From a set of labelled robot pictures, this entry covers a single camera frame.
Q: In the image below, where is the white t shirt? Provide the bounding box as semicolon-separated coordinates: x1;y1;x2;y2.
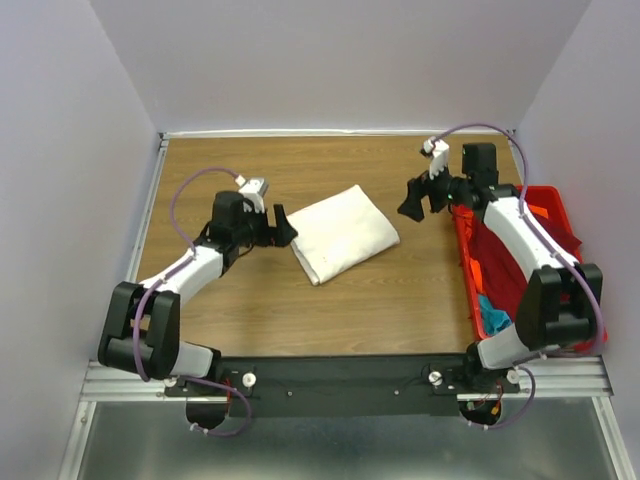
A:
287;185;400;286

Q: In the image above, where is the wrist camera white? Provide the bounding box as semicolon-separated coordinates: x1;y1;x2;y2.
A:
420;136;450;180
235;175;269;213

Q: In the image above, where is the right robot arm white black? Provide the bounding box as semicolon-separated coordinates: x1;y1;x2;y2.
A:
398;137;605;392

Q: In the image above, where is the orange t shirt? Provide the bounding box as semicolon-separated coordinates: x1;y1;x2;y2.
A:
453;204;550;295

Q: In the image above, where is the aluminium table frame rail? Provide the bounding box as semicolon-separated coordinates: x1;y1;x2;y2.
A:
58;132;169;479

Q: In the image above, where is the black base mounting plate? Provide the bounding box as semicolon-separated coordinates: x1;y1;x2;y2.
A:
165;353;519;428

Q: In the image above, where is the teal t shirt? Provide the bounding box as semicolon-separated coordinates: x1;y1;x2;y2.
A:
478;295;512;336

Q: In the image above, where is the dark red t shirt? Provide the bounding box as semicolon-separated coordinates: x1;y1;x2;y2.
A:
467;199;604;351

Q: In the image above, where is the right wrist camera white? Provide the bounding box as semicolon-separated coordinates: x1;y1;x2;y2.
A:
420;136;450;180

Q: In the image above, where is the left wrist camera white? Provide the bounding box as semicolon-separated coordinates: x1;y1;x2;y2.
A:
235;175;269;213

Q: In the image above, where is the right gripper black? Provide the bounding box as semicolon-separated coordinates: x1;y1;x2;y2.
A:
395;155;470;221

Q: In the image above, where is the red plastic bin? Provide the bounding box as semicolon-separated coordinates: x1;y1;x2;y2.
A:
451;184;609;354

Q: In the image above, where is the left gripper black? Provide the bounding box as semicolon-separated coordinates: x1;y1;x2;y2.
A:
234;201;298;247

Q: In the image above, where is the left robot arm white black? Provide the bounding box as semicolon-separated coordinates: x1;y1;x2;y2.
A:
97;191;298;395

